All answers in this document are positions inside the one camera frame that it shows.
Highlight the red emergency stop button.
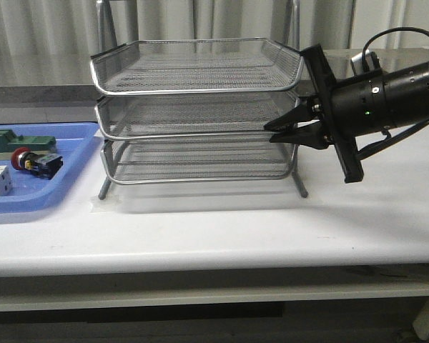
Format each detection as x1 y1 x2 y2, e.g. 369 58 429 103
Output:
10 147 63 179

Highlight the white table leg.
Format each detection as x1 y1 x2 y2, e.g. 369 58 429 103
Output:
412 298 429 341

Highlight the steel back counter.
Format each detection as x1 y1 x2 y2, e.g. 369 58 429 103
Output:
0 48 429 108

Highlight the blue plastic tray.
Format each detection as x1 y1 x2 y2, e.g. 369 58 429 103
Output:
0 122 102 214

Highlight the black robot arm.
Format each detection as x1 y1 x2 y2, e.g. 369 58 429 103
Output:
264 44 429 183

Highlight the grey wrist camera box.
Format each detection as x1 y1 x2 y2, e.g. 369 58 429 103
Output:
350 49 380 76

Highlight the green terminal block module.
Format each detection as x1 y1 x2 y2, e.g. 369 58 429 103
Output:
0 129 57 161

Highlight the silver mesh tray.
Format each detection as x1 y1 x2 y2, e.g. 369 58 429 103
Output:
94 91 300 140
99 137 298 185
89 38 304 96

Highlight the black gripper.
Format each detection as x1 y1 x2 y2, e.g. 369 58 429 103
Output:
264 44 393 183

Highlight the grey metal rack frame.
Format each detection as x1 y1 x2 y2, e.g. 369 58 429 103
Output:
97 135 309 201

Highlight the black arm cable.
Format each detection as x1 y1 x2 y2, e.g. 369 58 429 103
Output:
355 26 429 160

